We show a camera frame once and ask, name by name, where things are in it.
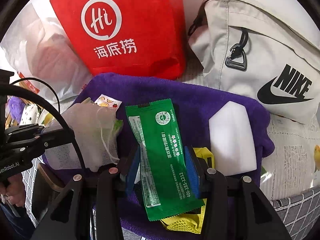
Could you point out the white plastic shopping bag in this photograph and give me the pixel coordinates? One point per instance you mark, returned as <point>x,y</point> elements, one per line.
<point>45,55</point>

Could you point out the beige canvas waist bag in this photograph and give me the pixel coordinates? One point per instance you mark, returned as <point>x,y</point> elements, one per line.
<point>262,55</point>

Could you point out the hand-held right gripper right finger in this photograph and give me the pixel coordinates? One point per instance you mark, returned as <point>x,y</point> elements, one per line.
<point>192,172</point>

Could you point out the yellow mesh bag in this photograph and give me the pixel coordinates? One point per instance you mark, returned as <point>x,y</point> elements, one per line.
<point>182,223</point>

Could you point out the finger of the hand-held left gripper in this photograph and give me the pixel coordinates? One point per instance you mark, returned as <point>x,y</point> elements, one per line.
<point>25,131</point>
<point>55,140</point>

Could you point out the purple towel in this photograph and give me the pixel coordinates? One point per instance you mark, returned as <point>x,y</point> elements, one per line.
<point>190,105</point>

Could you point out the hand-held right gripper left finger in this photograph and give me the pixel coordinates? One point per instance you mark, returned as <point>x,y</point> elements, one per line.
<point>132,172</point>

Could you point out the white flower print pillow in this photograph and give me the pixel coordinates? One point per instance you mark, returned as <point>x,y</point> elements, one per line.
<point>28,115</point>

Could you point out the white sponge block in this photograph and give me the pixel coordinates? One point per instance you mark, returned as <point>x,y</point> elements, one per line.
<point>232,140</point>

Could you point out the fruit print sachet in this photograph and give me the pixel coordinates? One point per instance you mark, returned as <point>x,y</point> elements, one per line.
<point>108,101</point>

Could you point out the green snack packet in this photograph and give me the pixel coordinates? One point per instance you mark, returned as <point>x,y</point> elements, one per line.
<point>165,150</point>

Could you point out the red paper bag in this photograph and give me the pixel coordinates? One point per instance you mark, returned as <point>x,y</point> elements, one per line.
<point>150,30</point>

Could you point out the person's left hand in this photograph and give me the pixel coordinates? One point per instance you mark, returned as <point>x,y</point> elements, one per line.
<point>13,192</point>

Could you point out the dark olive tin box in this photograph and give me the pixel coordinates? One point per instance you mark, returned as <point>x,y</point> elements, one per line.
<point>47,192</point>

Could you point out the grey checked blanket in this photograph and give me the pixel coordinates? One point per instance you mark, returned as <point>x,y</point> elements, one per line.
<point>295,212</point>

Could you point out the purple fluffy cloth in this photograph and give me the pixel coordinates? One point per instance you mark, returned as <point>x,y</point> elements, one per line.
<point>15,107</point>

